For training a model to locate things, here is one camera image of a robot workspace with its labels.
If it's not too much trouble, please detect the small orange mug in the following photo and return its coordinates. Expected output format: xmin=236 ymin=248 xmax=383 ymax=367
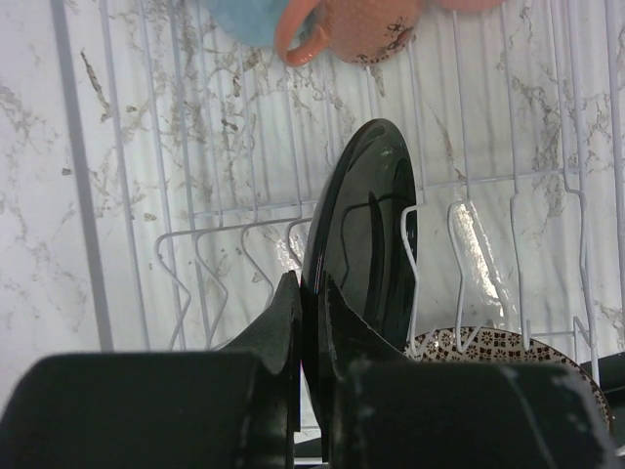
xmin=273 ymin=0 xmax=426 ymax=67

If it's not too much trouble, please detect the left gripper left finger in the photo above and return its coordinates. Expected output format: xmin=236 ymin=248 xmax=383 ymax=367
xmin=8 ymin=272 xmax=302 ymax=468

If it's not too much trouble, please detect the patterned bowl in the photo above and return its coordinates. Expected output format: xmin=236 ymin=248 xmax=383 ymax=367
xmin=403 ymin=326 xmax=614 ymax=434

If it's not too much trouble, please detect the black plate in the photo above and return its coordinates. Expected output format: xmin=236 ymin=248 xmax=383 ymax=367
xmin=300 ymin=118 xmax=417 ymax=428

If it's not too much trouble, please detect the tall pink cup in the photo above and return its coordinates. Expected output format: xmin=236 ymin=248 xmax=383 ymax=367
xmin=436 ymin=0 xmax=504 ymax=14

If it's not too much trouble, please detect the blue mug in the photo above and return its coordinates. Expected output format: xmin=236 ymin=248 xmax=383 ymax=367
xmin=203 ymin=0 xmax=288 ymax=48

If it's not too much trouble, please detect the white wire dish rack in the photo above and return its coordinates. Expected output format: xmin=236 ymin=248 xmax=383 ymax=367
xmin=50 ymin=1 xmax=624 ymax=362

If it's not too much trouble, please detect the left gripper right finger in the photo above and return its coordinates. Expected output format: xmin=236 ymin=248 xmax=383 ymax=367
xmin=321 ymin=277 xmax=615 ymax=468

